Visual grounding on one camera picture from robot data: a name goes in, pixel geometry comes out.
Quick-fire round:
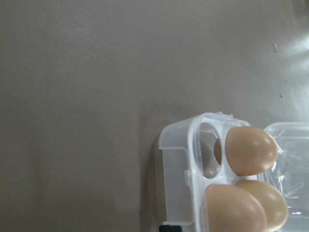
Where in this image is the brown egg near lid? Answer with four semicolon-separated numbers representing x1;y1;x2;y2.
236;180;288;232

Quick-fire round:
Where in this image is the brown egg far row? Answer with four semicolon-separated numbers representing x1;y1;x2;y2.
225;126;279;176

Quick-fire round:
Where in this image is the brown egg carried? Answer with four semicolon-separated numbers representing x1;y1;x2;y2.
205;184;267;232

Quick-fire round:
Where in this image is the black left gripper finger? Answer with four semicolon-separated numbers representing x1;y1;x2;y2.
159;225;181;232

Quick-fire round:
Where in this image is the clear plastic egg box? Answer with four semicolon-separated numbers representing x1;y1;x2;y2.
158;112;309;232

